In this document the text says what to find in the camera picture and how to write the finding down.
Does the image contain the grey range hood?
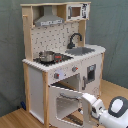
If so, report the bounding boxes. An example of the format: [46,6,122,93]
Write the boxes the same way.
[35,5,64,27]

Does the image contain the black toy faucet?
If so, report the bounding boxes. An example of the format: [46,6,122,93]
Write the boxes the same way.
[67,33,82,49]

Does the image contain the grey sink basin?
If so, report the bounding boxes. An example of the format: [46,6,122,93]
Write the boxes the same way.
[66,47,94,56]

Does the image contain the green backdrop curtain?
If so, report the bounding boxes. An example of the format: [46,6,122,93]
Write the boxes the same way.
[0,0,128,117]

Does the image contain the right red stove knob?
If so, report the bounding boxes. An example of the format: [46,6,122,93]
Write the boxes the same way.
[72,66,78,72]

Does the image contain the left red stove knob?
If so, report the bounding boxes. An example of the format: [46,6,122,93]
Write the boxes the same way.
[54,73,60,79]

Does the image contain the white cabinet door with dispenser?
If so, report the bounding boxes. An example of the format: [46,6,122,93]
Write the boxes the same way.
[81,55,102,97]

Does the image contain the toy microwave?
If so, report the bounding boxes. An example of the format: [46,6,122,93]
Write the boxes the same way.
[66,3,90,21]

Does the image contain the small steel pot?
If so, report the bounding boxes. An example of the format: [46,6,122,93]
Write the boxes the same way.
[39,51,55,62]

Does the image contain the black stovetop with red burners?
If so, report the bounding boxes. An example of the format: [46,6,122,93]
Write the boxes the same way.
[34,53,71,66]

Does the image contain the red stove knob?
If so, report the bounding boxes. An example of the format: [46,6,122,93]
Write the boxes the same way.
[72,66,78,72]
[54,73,60,79]

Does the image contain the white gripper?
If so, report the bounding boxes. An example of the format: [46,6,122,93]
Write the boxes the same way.
[81,93,104,126]

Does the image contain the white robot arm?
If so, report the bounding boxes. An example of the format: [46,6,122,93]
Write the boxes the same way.
[81,93,128,128]

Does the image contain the white oven door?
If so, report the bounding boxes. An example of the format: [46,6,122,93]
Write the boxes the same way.
[48,85,90,128]

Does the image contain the wooden toy kitchen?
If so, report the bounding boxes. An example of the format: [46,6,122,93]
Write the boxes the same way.
[22,2,105,128]

